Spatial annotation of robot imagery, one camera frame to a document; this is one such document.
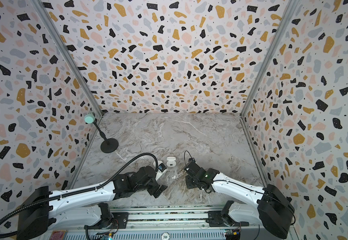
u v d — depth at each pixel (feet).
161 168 2.26
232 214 2.04
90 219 1.89
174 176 2.88
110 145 3.31
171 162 3.09
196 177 2.08
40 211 1.28
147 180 1.98
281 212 1.38
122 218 2.41
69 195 1.46
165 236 2.30
